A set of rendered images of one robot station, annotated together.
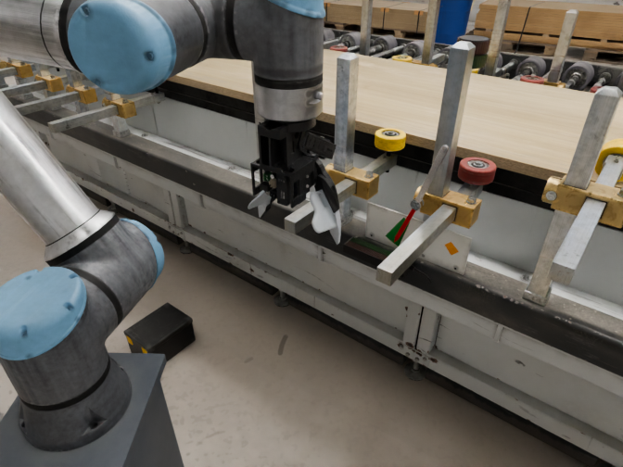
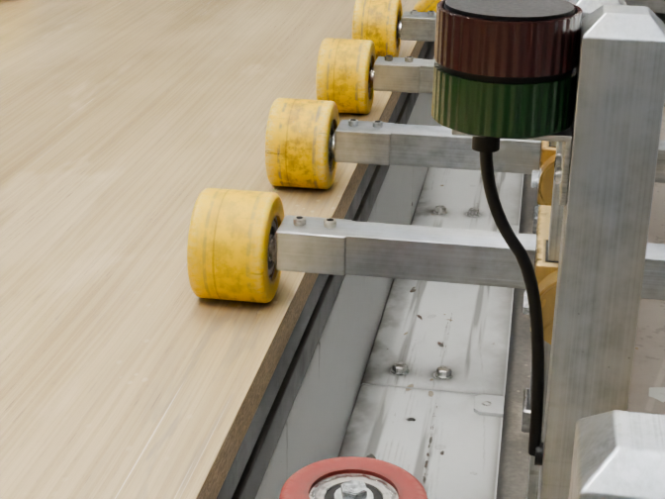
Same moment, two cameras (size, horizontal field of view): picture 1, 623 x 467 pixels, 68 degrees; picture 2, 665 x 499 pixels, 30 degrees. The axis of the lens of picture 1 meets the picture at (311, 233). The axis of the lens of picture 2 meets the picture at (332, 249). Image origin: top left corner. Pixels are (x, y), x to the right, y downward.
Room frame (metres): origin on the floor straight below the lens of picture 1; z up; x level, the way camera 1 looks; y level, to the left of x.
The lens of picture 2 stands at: (1.23, 0.11, 1.28)
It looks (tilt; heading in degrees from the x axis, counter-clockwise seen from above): 22 degrees down; 242
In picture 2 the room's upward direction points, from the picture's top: 1 degrees clockwise
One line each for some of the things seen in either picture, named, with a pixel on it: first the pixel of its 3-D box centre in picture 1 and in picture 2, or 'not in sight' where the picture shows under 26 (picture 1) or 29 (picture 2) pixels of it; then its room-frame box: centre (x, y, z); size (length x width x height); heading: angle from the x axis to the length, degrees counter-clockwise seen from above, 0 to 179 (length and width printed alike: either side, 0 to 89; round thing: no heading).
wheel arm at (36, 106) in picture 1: (73, 96); not in sight; (1.74, 0.91, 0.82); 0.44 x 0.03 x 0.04; 143
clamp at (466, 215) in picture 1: (446, 204); not in sight; (0.88, -0.30, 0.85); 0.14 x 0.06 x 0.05; 53
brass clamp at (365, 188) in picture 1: (349, 180); not in sight; (1.03, -0.10, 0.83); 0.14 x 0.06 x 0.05; 53
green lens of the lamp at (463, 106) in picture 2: (470, 58); (503, 91); (0.93, -0.31, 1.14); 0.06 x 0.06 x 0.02
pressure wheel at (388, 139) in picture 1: (388, 152); not in sight; (1.14, -0.21, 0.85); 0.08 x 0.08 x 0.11
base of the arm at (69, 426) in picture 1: (71, 386); not in sight; (0.54, 0.44, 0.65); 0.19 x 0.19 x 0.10
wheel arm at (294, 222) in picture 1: (347, 188); not in sight; (0.98, -0.09, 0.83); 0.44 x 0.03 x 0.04; 143
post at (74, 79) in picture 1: (73, 76); not in sight; (1.80, 0.91, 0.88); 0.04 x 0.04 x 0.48; 53
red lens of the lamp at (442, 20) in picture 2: (472, 44); (507, 34); (0.93, -0.31, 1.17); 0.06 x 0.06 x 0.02
